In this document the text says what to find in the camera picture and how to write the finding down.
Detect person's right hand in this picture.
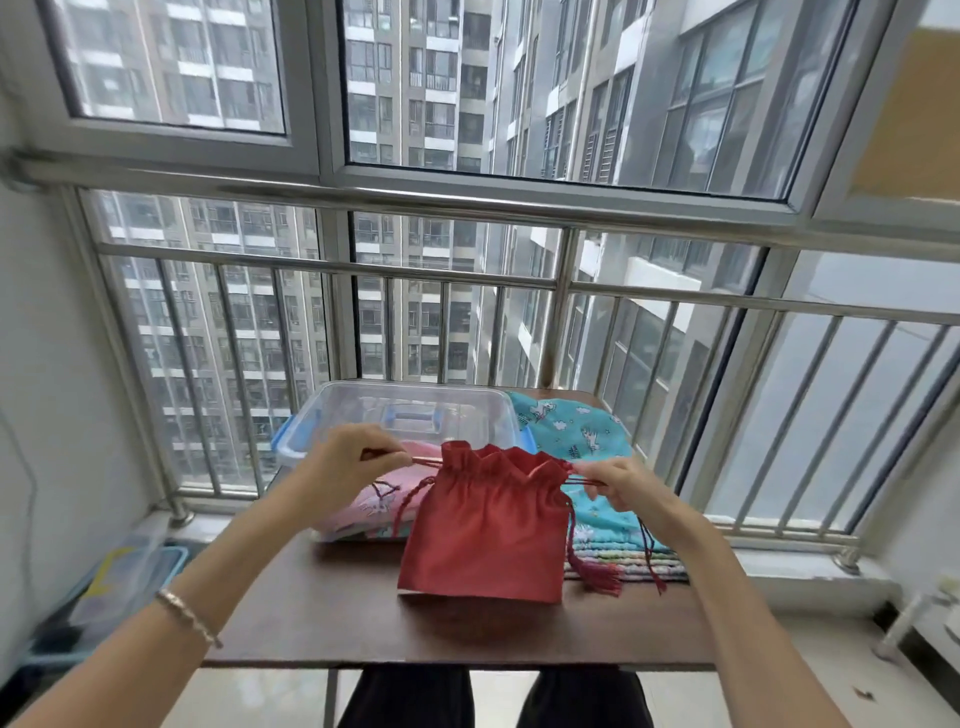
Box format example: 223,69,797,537
572,457,688,538

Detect person's left hand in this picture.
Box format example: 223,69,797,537
294,423,414,527

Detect red drawstring cloth bag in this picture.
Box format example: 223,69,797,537
363,440,669,606

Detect person's left forearm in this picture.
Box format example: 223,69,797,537
9,468,325,728

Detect person's right forearm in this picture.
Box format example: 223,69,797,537
637,501,853,728

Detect stack of patterned cloth bags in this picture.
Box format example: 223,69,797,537
505,389,689,585

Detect clear plastic storage box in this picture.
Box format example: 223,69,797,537
270,379,538,543

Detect brown wooden table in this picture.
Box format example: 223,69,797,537
201,386,719,728

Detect steel balcony railing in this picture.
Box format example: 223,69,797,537
0,148,960,577

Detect person's black trousers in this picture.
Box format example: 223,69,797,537
336,666,655,728

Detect blue plastic storage bin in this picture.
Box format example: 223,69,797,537
21,523,190,670

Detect white metal rack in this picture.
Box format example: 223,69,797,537
873,573,960,666

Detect grey apartment buildings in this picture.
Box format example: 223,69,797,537
45,0,856,489

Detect pink drawstring cloth bag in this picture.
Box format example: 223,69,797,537
318,460,445,539

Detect silver beaded bracelet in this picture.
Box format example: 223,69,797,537
155,588,225,651

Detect grey window frame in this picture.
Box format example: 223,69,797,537
0,0,960,252

